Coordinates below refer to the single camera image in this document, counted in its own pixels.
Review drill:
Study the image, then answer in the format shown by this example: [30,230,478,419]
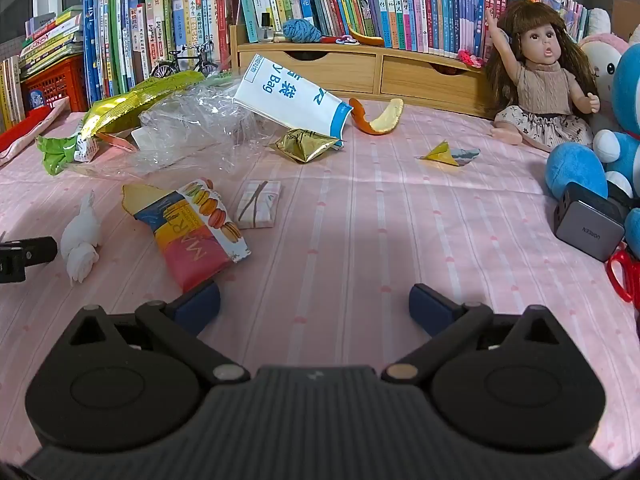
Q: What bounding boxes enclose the white blue paper bag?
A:
[234,54,352,150]

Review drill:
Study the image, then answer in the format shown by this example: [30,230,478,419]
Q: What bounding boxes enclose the blue doraemon plush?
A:
[546,44,639,256]

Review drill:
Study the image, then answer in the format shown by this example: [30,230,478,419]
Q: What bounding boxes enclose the green white wrapper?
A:
[36,134,99,176]

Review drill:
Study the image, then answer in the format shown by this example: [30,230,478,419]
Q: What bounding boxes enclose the clear plastic bag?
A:
[72,79,283,180]

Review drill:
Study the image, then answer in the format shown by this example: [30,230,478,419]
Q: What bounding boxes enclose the gold foil wrapper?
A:
[270,129,338,164]

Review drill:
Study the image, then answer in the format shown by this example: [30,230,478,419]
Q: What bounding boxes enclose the red scissors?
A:
[605,245,640,310]

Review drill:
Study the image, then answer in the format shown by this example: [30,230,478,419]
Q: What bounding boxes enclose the brown haired doll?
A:
[486,0,601,152]

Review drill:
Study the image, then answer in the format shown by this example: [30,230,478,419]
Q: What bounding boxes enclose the wooden drawer organizer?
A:
[229,25,494,119]

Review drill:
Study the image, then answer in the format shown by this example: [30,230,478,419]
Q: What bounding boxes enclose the small glass bottle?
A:
[258,12,274,44]

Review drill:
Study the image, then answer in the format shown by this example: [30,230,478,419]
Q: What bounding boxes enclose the orange peel piece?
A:
[348,98,405,136]

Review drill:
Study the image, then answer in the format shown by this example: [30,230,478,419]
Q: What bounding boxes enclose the green yellow foil bag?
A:
[77,70,205,139]

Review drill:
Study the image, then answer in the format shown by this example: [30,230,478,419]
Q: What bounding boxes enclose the row of upright books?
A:
[81,0,589,102]

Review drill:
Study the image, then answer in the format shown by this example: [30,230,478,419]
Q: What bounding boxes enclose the white tissue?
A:
[60,191,101,283]

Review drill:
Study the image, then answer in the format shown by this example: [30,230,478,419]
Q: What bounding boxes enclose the small striped paper packet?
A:
[234,180,282,230]

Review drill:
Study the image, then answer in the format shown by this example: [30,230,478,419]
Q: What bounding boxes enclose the red pink cloth pouch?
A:
[0,96,70,167]

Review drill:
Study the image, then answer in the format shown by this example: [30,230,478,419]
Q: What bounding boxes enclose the pink white bunny plush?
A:
[579,8,639,131]

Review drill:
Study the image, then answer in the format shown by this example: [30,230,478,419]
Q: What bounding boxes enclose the stack of books on basket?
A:
[18,6,84,81]

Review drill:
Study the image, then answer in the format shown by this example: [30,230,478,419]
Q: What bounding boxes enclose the grey charger block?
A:
[553,182,625,262]

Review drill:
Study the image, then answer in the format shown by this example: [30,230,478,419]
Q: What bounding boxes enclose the red plastic basket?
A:
[21,54,88,112]

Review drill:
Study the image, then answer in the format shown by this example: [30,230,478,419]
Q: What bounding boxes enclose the macaron snack wrapper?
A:
[122,179,250,292]

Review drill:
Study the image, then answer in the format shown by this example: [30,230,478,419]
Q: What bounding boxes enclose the miniature black bicycle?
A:
[151,44,220,78]

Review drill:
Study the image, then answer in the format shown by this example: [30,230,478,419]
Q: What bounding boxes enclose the small yellow folded paper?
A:
[420,141,480,167]

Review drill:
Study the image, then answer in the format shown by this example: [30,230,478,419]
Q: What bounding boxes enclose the blue yarn ball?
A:
[282,18,323,44]

